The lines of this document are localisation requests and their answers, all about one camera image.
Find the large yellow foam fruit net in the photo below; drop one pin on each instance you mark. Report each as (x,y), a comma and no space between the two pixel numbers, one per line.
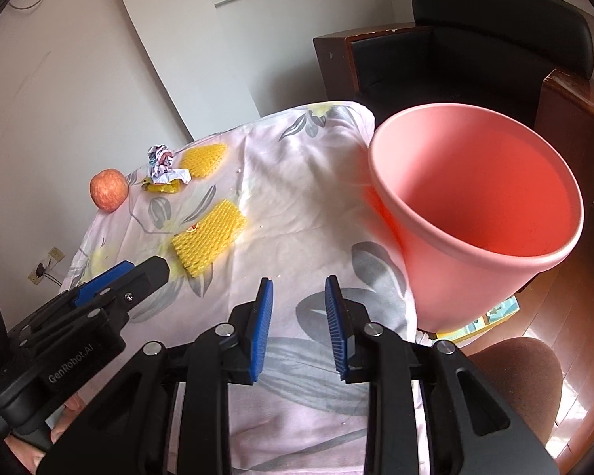
(208,237)

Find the black armchair with wooden sides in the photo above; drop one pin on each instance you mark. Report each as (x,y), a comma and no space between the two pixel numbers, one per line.
(475,20)

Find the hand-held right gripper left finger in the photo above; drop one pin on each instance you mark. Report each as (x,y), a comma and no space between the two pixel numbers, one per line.
(262,326)

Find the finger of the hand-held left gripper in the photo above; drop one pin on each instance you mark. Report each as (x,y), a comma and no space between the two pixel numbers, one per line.
(104,279)
(143,277)

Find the small yellow foam fruit net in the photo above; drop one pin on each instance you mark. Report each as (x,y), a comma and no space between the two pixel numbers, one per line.
(203,158)

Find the red apple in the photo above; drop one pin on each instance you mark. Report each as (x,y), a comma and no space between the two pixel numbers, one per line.
(109,189)

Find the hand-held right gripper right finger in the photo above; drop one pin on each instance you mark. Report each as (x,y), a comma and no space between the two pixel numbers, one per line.
(334,326)

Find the crumpled printed wrapper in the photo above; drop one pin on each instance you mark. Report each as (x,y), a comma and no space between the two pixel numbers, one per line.
(163,163)

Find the colourful picture book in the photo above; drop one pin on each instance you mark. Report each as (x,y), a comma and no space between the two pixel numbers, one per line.
(495,314)

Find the person's left hand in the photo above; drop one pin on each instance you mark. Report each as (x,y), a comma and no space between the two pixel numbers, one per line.
(69,408)

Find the pink plastic bucket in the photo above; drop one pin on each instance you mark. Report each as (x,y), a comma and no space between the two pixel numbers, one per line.
(475,183)

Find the brown round stool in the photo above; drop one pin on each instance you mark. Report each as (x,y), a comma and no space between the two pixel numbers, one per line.
(515,371)

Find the white wall outlet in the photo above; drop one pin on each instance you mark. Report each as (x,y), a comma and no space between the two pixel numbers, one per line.
(55,255)
(37,274)

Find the pink floral bed sheet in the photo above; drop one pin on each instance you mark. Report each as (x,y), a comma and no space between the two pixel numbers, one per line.
(287,183)

